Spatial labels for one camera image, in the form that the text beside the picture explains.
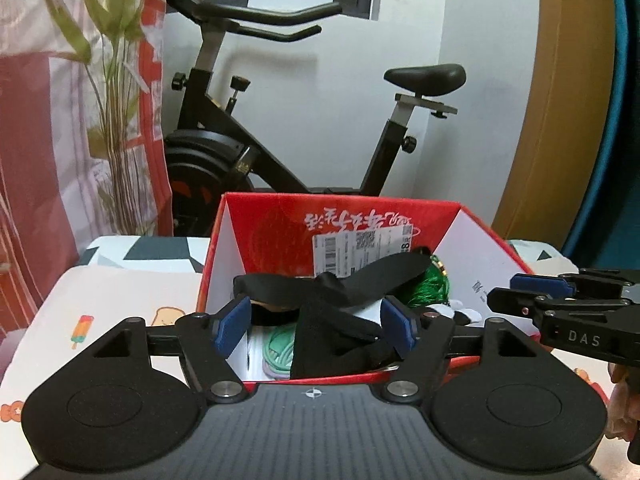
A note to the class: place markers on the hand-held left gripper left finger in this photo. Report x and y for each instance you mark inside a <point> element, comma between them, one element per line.
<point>232,322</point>

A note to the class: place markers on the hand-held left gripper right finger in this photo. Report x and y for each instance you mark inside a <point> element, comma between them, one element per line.
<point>400,327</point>

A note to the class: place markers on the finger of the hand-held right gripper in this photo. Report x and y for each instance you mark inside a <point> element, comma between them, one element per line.
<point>510,300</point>
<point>542,284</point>

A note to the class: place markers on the red strawberry print box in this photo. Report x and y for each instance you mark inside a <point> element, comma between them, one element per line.
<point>270,225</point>

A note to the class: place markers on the person's right hand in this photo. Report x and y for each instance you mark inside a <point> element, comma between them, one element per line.
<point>620,400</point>

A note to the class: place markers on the printed tablecloth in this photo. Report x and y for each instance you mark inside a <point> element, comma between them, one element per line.
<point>125,290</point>

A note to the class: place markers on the wooden door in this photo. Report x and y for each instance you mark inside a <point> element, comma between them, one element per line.
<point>560,110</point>

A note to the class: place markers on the black exercise bike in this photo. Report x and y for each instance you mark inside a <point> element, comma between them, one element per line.
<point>425,77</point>

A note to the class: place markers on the pink plant print curtain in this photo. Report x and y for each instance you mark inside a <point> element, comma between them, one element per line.
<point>50,110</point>

